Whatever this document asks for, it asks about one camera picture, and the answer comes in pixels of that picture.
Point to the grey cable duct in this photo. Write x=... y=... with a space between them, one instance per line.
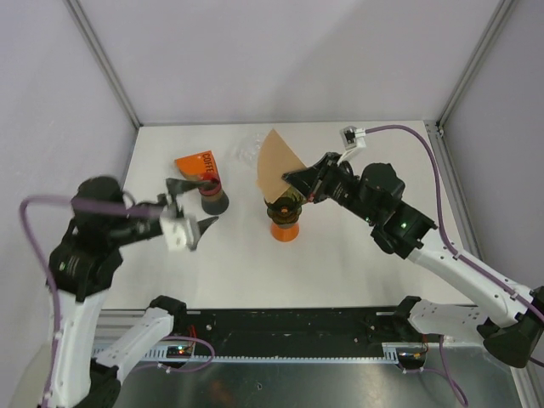
x=388 y=354

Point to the orange coffee filter box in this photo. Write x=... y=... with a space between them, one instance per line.
x=199 y=166

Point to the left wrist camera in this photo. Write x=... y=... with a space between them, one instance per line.
x=180 y=233

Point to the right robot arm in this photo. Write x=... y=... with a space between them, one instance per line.
x=505 y=317

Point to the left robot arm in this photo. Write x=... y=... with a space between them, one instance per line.
x=82 y=268

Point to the black red carafe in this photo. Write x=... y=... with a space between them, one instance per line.
x=214 y=200

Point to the dark green dripper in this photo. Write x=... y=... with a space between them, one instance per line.
x=286 y=209

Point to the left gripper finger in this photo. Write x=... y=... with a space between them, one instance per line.
x=177 y=187
x=195 y=230

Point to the clear glass dripper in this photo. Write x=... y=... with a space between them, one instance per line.
x=248 y=148

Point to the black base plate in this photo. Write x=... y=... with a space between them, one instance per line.
x=299 y=332

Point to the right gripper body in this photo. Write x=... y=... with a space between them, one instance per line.
x=339 y=187

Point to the brown paper coffee filter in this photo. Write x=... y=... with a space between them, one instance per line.
x=274 y=159

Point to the orange glass carafe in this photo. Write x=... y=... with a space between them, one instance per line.
x=284 y=232

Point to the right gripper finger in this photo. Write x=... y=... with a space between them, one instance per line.
x=301 y=180
x=324 y=167

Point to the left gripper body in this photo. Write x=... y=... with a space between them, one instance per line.
x=129 y=229

